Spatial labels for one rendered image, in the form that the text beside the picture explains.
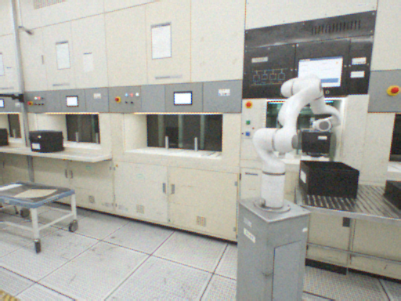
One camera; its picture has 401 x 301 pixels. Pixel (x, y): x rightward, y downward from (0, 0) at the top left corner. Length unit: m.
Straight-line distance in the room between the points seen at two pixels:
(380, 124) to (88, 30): 2.88
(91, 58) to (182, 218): 2.04
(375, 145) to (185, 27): 1.81
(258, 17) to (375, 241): 1.93
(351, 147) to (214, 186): 1.14
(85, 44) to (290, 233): 2.73
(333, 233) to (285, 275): 0.87
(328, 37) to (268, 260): 1.56
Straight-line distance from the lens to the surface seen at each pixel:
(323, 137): 2.11
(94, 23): 2.96
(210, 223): 2.26
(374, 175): 2.02
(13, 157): 4.30
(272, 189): 1.20
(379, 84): 1.97
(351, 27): 2.03
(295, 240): 1.30
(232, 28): 2.09
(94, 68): 2.87
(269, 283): 1.31
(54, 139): 3.20
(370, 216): 1.41
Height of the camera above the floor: 1.24
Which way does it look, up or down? 8 degrees down
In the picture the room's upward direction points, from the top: straight up
